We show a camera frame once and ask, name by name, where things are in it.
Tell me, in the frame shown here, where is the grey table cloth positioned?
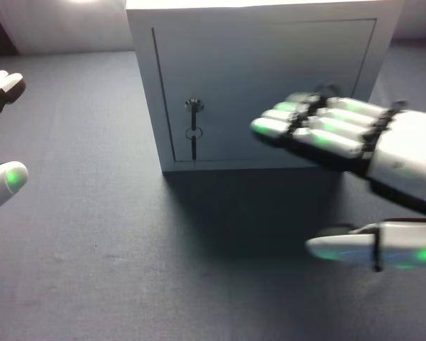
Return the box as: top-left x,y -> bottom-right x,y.
0,38 -> 426,341

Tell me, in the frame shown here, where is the white cabinet box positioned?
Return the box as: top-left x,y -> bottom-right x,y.
126,0 -> 405,173

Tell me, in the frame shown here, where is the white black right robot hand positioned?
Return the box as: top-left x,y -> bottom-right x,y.
250,84 -> 426,274

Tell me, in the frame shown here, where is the white cabinet door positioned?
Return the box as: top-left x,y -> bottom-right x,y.
151,18 -> 378,163

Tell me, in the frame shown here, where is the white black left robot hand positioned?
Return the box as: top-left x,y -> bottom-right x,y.
0,70 -> 29,224

